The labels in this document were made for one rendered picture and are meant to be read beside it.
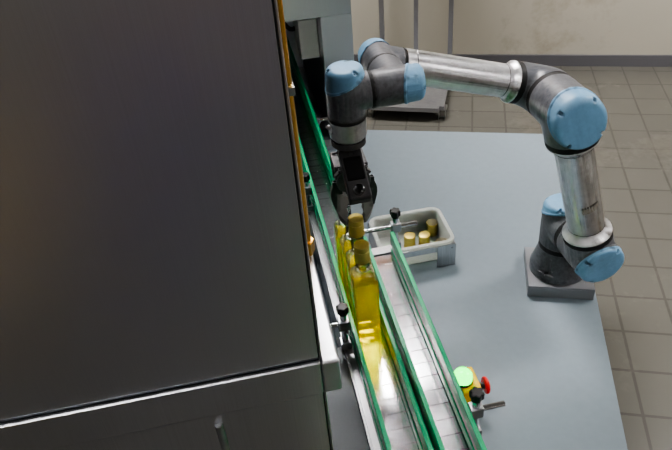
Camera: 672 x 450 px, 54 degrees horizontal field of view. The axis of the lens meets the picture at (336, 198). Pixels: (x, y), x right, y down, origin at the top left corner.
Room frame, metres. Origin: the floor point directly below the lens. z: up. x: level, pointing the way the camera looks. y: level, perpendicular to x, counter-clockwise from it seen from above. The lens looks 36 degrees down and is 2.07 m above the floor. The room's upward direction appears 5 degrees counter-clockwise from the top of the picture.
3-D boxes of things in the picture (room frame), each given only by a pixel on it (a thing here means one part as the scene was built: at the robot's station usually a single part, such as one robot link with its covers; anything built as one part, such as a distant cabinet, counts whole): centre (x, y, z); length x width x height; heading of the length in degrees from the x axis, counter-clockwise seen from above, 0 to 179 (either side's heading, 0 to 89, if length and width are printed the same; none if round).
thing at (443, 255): (1.51, -0.18, 0.79); 0.27 x 0.17 x 0.08; 98
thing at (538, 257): (1.36, -0.60, 0.83); 0.15 x 0.15 x 0.10
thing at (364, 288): (1.08, -0.05, 0.99); 0.06 x 0.06 x 0.21; 9
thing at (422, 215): (1.52, -0.21, 0.80); 0.22 x 0.17 x 0.09; 98
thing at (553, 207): (1.36, -0.60, 0.95); 0.13 x 0.12 x 0.14; 9
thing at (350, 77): (1.16, -0.04, 1.48); 0.09 x 0.08 x 0.11; 99
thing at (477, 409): (0.80, -0.26, 0.94); 0.07 x 0.04 x 0.13; 98
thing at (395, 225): (1.39, -0.13, 0.95); 0.17 x 0.03 x 0.12; 98
